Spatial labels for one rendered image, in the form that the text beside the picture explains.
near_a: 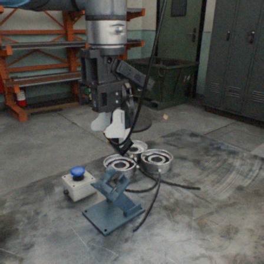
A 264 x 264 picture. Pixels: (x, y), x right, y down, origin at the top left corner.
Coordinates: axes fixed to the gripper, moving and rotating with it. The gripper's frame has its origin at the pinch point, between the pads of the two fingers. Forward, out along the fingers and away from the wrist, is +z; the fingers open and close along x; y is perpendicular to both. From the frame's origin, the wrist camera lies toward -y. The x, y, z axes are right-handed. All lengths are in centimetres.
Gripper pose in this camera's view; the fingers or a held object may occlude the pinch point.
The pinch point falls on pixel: (118, 138)
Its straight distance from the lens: 56.9
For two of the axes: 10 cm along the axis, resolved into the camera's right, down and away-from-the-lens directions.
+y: -7.5, 2.7, -6.0
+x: 6.6, 3.1, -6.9
